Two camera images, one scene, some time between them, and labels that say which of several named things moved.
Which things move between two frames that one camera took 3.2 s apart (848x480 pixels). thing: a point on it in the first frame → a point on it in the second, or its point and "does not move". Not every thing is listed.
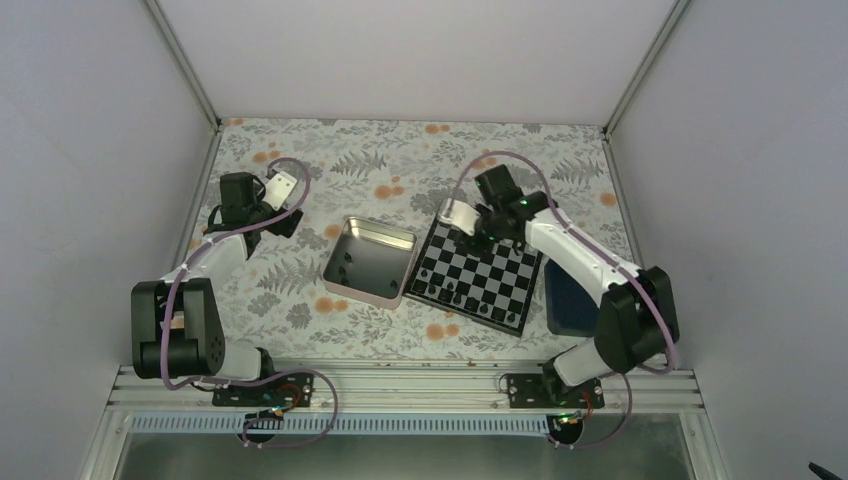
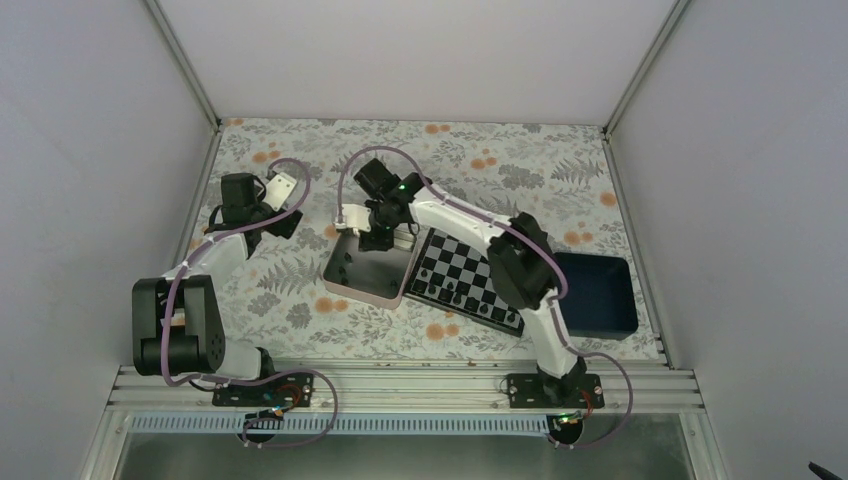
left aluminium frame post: x=170 y=39 does not move
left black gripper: x=279 y=228 does not move
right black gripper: x=482 y=248 → x=382 y=243
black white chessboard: x=493 y=287 does not move
